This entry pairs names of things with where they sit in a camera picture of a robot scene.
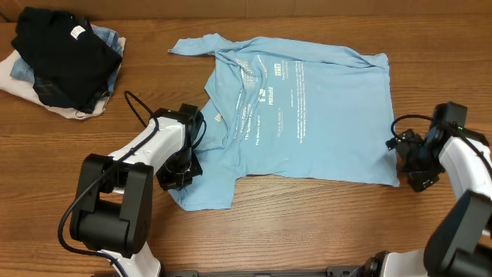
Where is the light blue printed t-shirt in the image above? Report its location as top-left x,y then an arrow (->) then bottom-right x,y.
171,34 -> 399,211

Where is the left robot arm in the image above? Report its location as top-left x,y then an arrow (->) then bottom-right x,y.
68,104 -> 206,276

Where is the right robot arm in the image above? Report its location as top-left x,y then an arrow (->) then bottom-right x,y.
347,102 -> 491,277

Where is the black folded shirt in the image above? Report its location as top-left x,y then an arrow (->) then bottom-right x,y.
12,7 -> 122,113

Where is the beige folded garment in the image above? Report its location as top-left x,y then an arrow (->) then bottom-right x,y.
1,50 -> 110,120

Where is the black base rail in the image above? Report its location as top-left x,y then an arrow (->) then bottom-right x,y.
159,265 -> 364,277

